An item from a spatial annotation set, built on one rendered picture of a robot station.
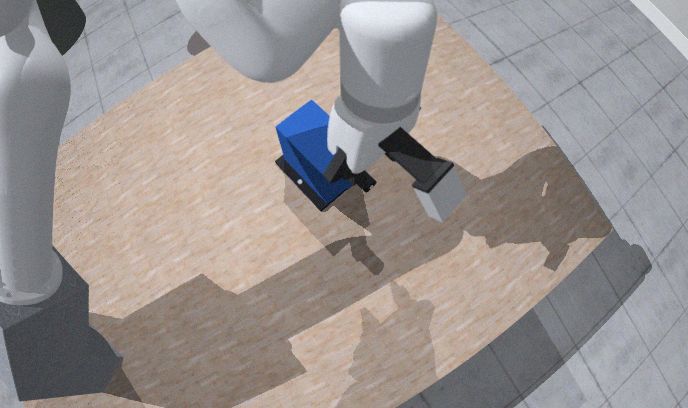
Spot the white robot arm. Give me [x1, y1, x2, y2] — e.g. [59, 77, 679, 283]
[0, 0, 467, 305]

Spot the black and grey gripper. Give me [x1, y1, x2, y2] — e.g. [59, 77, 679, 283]
[323, 95, 421, 189]

